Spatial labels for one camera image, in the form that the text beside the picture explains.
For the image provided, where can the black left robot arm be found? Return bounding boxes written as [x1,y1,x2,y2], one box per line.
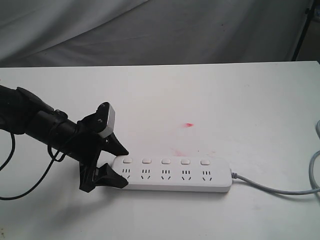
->
[0,86,129,193]

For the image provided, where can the grey backdrop cloth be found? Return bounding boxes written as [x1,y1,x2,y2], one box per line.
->
[0,0,312,67]

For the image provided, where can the grey power cable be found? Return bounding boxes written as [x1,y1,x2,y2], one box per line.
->
[231,119,320,196]

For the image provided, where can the white power strip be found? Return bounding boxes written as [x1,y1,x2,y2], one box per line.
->
[112,155,233,193]

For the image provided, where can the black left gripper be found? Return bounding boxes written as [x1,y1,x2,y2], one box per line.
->
[68,113,129,193]

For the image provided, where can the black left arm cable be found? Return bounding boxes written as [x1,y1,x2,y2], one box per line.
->
[0,109,83,201]

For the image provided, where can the black tripod stand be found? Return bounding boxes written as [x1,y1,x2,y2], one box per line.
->
[290,0,317,62]

